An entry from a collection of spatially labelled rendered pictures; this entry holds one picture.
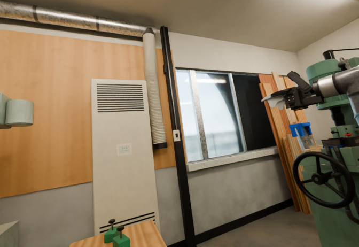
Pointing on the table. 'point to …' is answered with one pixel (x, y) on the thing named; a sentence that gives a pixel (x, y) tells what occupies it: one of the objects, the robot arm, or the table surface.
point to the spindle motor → (316, 71)
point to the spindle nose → (337, 116)
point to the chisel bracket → (344, 131)
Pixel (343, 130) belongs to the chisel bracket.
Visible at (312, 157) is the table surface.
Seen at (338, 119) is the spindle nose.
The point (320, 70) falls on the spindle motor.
